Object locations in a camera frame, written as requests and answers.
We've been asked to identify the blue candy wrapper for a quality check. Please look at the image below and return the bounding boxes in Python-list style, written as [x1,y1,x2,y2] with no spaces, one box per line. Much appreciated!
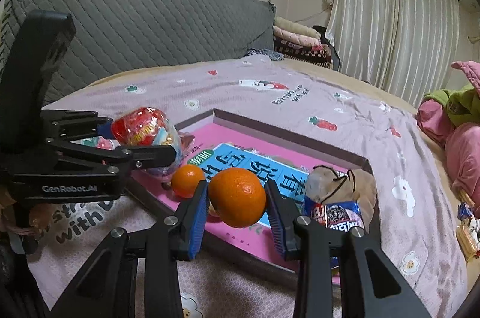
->
[457,202,473,221]

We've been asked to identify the beige mesh drawstring pouch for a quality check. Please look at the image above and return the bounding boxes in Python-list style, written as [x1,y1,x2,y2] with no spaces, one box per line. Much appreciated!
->
[305,166,377,216]

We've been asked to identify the red blue surprise egg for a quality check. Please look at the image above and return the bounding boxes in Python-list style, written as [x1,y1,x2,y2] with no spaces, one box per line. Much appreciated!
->
[111,107,182,180]

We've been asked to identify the white striped curtains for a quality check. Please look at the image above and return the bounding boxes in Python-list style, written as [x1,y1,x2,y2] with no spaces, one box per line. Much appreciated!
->
[326,0,461,107]

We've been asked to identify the grey shallow box tray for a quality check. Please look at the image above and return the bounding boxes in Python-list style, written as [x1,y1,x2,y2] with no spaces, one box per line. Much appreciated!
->
[125,107,382,290]

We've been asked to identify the orange mandarin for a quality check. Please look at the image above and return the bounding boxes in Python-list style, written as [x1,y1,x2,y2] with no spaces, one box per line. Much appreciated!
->
[170,164,205,198]
[208,168,267,229]

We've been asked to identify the white patterned scrunchie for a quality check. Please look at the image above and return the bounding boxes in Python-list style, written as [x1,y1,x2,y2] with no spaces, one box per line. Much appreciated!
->
[469,216,480,241]

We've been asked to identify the grey quilted headboard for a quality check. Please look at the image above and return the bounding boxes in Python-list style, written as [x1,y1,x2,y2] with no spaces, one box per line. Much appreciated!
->
[1,0,276,102]

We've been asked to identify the pink quilted blanket pile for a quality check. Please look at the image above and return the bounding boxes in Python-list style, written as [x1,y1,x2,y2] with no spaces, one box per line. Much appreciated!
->
[416,61,479,210]

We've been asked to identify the wafer snack packet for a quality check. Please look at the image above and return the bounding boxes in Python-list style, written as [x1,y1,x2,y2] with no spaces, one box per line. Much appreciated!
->
[456,223,479,262]

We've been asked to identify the folded blankets stack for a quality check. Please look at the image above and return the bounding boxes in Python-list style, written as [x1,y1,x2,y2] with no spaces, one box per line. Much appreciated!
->
[272,16,342,71]

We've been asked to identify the blue oreo cookie packet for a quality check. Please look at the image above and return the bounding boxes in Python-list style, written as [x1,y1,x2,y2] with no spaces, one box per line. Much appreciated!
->
[301,195,365,270]

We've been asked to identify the walnut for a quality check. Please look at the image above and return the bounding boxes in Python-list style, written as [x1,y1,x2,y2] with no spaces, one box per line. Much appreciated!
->
[208,203,220,218]

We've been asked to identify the green blanket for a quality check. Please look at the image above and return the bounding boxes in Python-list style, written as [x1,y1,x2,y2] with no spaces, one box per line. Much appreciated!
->
[423,85,480,127]

